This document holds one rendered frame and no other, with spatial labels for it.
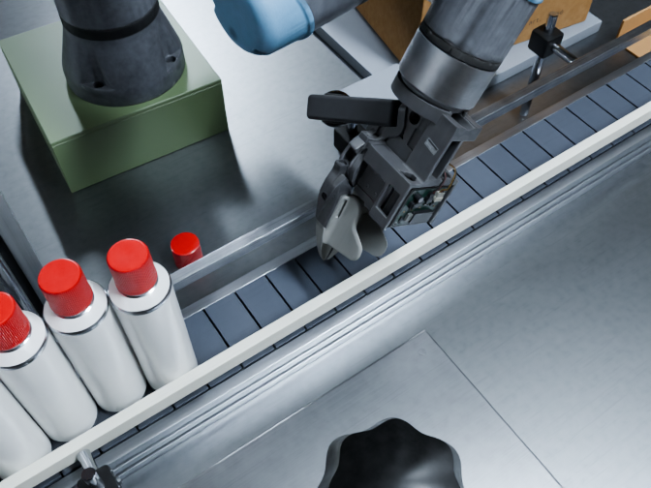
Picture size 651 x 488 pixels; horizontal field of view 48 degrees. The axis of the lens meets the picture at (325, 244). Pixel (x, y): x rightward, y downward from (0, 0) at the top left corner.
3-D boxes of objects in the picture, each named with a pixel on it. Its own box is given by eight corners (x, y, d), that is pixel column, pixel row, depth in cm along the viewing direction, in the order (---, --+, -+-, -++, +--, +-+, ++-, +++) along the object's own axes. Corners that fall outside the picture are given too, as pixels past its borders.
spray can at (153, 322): (165, 406, 70) (115, 294, 53) (137, 369, 72) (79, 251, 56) (209, 374, 72) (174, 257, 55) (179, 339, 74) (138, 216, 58)
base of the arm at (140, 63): (89, 122, 87) (65, 56, 79) (50, 52, 95) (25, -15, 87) (203, 80, 91) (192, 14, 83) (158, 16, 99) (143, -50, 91)
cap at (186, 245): (204, 247, 87) (201, 230, 85) (201, 270, 85) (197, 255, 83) (176, 247, 87) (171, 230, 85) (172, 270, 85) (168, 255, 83)
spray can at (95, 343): (96, 420, 69) (23, 311, 53) (92, 372, 72) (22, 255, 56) (150, 407, 70) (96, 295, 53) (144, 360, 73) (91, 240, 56)
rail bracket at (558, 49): (545, 142, 97) (580, 44, 84) (508, 111, 101) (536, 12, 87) (562, 133, 98) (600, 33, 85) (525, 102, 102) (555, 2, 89)
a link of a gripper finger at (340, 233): (328, 293, 71) (371, 223, 66) (295, 253, 73) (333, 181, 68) (351, 289, 73) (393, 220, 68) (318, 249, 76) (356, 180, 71)
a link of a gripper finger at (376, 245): (351, 289, 73) (393, 220, 68) (318, 249, 76) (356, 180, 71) (371, 285, 75) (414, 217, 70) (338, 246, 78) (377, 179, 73)
